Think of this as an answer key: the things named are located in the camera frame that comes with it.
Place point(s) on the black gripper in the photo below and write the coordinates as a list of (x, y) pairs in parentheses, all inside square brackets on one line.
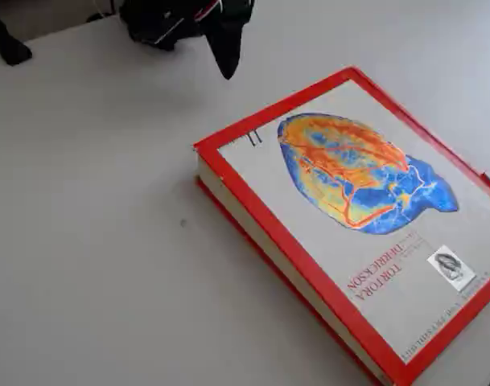
[(224, 38)]

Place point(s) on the red anatomy textbook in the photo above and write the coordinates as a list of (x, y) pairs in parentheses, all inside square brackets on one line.
[(329, 249)]

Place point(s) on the black stand leg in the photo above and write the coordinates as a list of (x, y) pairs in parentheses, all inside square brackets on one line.
[(9, 46)]

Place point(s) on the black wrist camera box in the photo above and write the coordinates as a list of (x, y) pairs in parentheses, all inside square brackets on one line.
[(156, 20)]

